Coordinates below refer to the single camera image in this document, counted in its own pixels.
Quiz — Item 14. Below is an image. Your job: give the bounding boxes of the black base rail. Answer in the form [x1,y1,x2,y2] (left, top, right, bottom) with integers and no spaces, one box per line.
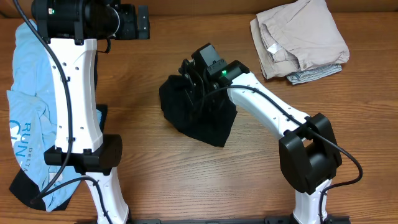
[127,215,351,224]

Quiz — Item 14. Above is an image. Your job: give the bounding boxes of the beige folded trousers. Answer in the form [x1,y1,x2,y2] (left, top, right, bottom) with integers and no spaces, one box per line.
[250,0,349,79]

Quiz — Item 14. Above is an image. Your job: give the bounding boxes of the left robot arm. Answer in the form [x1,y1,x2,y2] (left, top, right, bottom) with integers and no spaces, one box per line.
[31,0,150,223]

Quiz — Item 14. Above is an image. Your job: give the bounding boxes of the grey striped folded cloth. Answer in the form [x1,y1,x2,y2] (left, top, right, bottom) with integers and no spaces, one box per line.
[287,64,342,85]

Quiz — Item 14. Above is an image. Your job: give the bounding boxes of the light blue t-shirt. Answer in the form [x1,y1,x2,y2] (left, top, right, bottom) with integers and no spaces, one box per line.
[6,23,79,212]

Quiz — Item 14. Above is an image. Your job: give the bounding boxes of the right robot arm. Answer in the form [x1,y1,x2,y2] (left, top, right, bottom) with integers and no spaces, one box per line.
[178,44,349,223]

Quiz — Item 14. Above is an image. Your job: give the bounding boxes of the black t-shirt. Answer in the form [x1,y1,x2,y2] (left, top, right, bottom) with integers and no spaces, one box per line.
[159,75,237,147]

